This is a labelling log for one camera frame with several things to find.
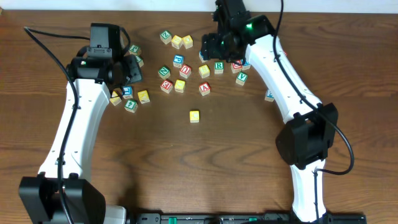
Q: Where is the blue l block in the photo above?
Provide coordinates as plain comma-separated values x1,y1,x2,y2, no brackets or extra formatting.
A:
242,62,251,70
122,86,134,99
198,51,206,63

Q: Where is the green R block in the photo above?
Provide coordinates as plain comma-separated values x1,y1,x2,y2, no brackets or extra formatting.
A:
214,62,224,74

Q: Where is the yellow O block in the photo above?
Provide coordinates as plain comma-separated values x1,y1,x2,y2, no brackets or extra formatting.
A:
175,80,186,93

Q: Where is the yellow C block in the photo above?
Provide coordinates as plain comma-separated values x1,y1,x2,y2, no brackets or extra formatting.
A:
189,110,200,123

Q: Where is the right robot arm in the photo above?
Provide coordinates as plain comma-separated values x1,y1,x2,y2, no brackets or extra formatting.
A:
201,0,338,223

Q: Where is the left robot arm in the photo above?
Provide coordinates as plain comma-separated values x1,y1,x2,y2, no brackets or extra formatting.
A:
19,23,142,223

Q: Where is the green 7 block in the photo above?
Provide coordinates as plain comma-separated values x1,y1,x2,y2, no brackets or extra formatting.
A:
136,56,144,67

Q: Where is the yellow S block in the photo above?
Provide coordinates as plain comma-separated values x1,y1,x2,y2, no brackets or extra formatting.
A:
198,65,210,78

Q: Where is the yellow block top right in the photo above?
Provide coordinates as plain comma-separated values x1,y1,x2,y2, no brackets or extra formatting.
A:
182,35,193,49

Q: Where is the yellow block lower left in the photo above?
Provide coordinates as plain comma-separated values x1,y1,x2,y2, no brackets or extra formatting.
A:
137,90,150,104

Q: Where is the red U block right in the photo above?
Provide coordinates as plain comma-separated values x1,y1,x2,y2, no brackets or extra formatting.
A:
231,63,243,73

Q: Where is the red u block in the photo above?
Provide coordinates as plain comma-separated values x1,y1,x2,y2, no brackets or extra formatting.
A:
179,64,192,78
231,63,243,73

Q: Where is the green N block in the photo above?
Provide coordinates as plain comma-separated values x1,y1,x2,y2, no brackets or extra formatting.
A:
158,66,170,80

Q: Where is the yellow block far left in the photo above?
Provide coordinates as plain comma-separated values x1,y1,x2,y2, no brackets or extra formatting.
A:
109,91,122,106

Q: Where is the green 4 block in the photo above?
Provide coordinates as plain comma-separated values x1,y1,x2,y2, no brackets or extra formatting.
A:
124,99,138,113

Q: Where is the red U block left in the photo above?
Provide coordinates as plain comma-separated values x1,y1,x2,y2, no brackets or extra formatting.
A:
179,64,192,78

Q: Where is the yellow block top left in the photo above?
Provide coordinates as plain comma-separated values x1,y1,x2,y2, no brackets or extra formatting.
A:
171,35,183,49

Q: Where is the red E block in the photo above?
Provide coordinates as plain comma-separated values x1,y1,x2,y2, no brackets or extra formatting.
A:
160,80,174,93

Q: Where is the blue P block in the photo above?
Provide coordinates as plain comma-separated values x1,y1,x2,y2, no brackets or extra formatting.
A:
173,55,184,68

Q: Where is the green V block right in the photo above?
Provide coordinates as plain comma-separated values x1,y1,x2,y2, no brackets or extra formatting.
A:
236,72,248,86

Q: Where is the red A block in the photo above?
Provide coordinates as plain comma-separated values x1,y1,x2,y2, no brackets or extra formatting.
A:
199,82,211,96

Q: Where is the green Z block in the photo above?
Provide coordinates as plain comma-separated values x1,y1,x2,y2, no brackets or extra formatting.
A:
160,30,172,45

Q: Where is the blue 2 block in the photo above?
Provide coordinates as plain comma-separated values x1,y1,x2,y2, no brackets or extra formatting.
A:
264,90,274,102

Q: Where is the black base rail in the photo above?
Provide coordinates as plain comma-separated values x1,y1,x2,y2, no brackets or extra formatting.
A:
126,212,367,224

